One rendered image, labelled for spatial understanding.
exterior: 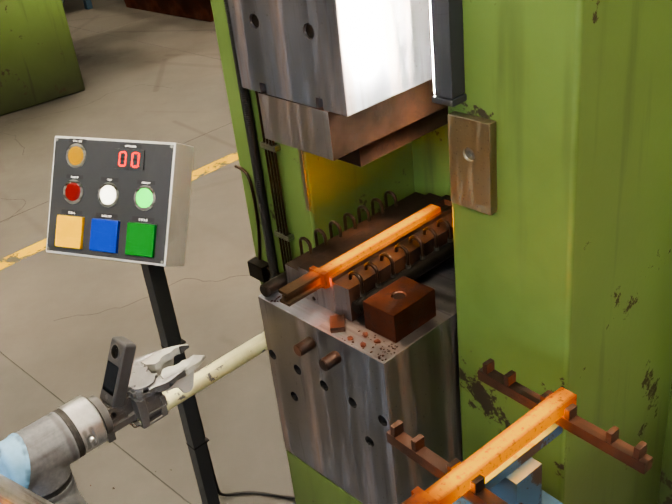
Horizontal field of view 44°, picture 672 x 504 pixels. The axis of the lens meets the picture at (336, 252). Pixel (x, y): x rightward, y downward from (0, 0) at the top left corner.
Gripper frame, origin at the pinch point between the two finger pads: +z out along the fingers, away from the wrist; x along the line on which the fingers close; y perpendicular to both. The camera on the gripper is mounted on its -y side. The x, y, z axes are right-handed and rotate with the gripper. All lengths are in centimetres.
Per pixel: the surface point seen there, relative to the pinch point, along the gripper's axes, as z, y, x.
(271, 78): 33, -40, -7
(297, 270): 33.0, 2.2, -8.1
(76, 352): 37, 100, -165
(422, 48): 53, -43, 13
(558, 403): 28, -1, 59
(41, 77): 178, 82, -471
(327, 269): 34.1, -0.7, 0.5
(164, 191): 24.6, -10.4, -41.8
